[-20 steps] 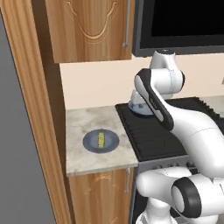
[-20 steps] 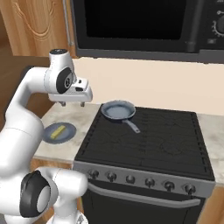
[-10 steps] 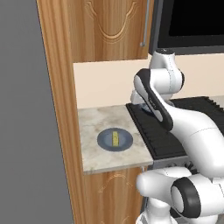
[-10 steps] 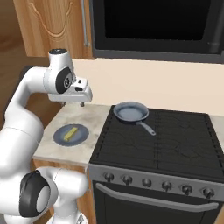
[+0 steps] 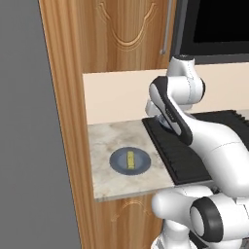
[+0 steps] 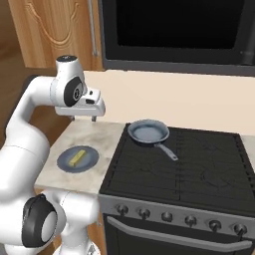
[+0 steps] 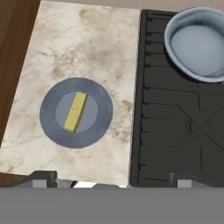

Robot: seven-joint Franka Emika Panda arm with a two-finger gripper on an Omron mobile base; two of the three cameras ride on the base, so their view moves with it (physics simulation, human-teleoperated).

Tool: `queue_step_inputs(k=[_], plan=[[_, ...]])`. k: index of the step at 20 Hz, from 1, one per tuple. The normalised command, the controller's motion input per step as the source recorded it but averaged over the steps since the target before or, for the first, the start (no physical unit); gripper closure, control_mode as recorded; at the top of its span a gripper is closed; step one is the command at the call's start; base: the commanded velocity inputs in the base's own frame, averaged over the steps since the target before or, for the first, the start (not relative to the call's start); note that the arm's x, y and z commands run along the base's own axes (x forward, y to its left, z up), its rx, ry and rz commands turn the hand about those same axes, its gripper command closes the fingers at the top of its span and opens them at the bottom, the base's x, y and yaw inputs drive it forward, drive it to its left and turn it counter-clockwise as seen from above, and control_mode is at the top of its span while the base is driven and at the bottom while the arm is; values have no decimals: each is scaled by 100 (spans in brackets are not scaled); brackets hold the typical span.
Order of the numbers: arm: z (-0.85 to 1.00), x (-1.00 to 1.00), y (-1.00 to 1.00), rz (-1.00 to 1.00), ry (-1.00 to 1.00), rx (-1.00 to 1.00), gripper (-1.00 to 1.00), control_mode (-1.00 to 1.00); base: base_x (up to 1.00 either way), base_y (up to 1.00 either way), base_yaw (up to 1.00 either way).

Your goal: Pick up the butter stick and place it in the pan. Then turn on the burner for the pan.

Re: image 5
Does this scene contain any grey bar cupboard handle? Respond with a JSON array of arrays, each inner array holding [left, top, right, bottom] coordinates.
[[159, 0, 173, 55]]

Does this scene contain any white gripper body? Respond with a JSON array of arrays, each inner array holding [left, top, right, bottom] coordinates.
[[144, 98, 173, 131]]

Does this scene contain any tall wooden cupboard side panel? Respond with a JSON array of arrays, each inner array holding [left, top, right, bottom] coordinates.
[[38, 0, 99, 249]]

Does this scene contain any wooden base cupboard door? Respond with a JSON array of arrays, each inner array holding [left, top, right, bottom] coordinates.
[[95, 194, 167, 249]]

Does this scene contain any blue-grey round plate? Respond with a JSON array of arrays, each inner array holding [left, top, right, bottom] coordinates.
[[109, 146, 153, 176]]

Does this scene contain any black microwave oven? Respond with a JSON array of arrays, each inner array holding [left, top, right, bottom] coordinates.
[[170, 0, 249, 65]]

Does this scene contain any yellow butter stick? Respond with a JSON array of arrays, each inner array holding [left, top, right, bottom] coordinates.
[[126, 151, 136, 170]]

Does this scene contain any black hob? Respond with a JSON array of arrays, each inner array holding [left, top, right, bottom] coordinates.
[[141, 109, 249, 187]]

